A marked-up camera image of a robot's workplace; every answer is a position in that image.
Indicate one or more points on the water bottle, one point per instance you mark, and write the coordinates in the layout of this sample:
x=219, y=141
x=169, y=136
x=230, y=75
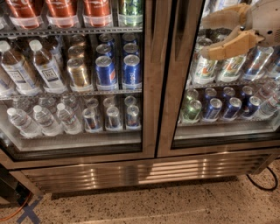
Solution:
x=23, y=122
x=45, y=119
x=69, y=120

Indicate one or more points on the small energy drink can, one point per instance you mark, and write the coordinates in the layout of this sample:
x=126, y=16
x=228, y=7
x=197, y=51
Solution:
x=133, y=117
x=92, y=120
x=113, y=118

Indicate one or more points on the gold soda can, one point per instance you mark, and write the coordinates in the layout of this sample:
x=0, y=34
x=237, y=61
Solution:
x=79, y=75

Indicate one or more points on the green white 7up can left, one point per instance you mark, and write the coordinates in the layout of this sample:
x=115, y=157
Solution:
x=203, y=73

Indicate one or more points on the blue pepsi can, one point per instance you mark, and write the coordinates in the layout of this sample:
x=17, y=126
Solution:
x=131, y=72
x=106, y=74

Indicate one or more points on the small energy drink can middle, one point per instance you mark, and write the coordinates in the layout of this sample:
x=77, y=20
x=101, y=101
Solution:
x=113, y=118

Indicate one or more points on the water bottle middle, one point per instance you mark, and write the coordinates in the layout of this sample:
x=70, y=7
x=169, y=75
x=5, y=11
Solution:
x=45, y=119

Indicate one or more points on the blue can shelf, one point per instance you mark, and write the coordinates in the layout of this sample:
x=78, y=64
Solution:
x=231, y=108
x=212, y=111

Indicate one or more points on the green white 7up can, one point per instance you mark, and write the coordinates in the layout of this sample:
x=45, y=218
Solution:
x=230, y=69
x=203, y=73

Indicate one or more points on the green white 7up can right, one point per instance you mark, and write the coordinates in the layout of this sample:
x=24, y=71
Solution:
x=230, y=69

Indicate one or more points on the tea bottle white cap left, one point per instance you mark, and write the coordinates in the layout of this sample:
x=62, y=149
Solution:
x=19, y=69

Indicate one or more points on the green can bottom shelf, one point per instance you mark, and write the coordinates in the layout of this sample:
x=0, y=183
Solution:
x=191, y=112

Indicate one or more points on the water bottle right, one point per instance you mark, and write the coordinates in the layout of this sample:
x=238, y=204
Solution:
x=69, y=120

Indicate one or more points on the water bottle left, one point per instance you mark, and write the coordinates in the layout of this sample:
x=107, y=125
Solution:
x=23, y=122

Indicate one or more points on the small energy drink can left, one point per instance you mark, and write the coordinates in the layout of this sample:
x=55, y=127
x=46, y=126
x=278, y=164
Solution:
x=92, y=120

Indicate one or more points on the red soda bottle middle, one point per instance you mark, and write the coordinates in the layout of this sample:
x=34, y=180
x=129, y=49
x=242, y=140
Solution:
x=62, y=13

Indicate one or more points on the blue pepsi can front left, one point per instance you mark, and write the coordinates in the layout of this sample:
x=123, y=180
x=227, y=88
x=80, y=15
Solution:
x=106, y=74

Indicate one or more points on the blue can bottom shelf left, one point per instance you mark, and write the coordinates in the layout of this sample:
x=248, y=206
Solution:
x=212, y=111

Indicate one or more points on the red soda bottle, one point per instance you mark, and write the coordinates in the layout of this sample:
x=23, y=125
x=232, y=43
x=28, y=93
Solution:
x=97, y=13
x=62, y=13
x=25, y=14

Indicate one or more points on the red soda bottle right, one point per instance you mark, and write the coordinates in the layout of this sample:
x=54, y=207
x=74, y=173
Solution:
x=97, y=13

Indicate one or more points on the tea bottle white cap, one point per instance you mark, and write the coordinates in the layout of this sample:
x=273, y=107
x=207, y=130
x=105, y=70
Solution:
x=47, y=67
x=19, y=69

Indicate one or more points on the red soda bottle left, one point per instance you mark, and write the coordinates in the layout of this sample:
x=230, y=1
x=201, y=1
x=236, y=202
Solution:
x=25, y=14

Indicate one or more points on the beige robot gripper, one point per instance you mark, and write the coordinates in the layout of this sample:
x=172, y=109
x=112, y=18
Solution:
x=266, y=21

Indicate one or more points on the blue pepsi can front right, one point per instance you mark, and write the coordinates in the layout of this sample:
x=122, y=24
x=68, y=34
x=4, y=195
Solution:
x=131, y=72

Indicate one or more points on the glass fridge door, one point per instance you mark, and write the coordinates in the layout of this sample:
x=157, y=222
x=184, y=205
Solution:
x=147, y=41
x=257, y=122

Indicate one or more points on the blue can bottom shelf right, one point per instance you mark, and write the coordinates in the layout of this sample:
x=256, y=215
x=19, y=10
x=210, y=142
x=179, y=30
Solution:
x=231, y=108

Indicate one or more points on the small energy drink can right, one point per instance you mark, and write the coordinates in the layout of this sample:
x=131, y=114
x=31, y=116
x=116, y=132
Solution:
x=133, y=117

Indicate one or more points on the tea bottle white cap right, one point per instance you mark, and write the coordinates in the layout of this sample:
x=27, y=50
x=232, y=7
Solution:
x=47, y=67

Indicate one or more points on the stainless steel fridge base grille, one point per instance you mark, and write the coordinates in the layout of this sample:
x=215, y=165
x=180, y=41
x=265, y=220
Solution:
x=82, y=177

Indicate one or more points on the green soda bottle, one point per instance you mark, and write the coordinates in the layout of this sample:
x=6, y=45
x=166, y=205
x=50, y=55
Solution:
x=131, y=12

